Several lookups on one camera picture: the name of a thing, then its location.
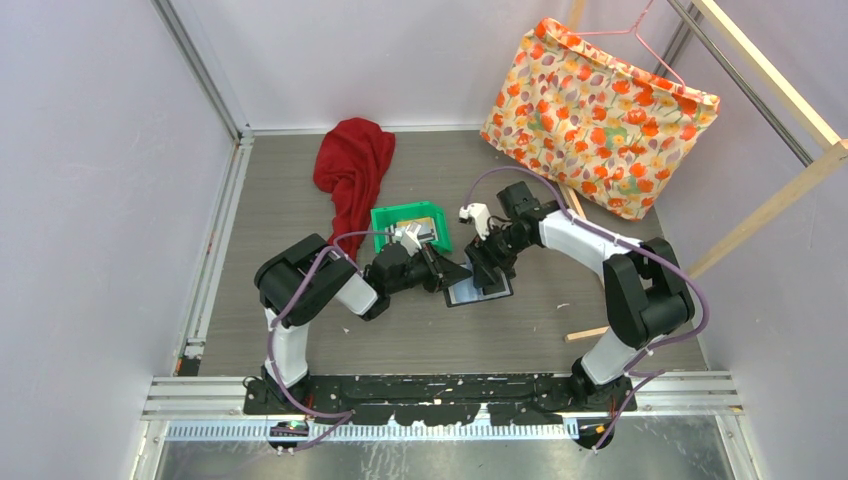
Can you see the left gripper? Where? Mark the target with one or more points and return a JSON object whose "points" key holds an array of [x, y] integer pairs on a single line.
{"points": [[441, 272]]}

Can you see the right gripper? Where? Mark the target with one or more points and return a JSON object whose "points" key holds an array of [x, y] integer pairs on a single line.
{"points": [[484, 273]]}

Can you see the black card holder wallet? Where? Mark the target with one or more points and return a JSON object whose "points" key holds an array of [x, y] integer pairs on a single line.
{"points": [[465, 293]]}

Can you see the green plastic bin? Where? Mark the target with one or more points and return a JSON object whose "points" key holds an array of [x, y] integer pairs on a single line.
{"points": [[431, 218]]}

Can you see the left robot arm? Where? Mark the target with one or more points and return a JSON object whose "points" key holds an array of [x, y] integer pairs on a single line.
{"points": [[297, 284]]}

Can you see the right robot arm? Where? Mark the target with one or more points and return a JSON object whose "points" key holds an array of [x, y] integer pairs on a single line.
{"points": [[645, 299]]}

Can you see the red cloth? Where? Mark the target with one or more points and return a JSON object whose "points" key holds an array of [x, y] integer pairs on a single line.
{"points": [[350, 164]]}

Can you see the floral fabric bag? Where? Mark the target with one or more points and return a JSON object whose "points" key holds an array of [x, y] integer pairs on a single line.
{"points": [[587, 120]]}

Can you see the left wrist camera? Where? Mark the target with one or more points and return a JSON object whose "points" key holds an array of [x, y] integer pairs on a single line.
{"points": [[411, 236]]}

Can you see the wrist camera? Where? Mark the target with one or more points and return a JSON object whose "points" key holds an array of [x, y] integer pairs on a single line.
{"points": [[411, 236], [479, 216]]}

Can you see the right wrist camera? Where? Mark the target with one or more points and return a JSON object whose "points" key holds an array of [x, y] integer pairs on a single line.
{"points": [[479, 216]]}

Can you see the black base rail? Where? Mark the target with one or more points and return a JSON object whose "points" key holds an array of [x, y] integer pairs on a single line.
{"points": [[433, 400]]}

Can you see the pink wire hanger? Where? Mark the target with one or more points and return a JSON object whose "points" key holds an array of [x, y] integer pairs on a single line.
{"points": [[574, 17]]}

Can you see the wooden frame rack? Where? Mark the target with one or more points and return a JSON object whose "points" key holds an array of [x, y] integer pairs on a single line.
{"points": [[758, 210]]}

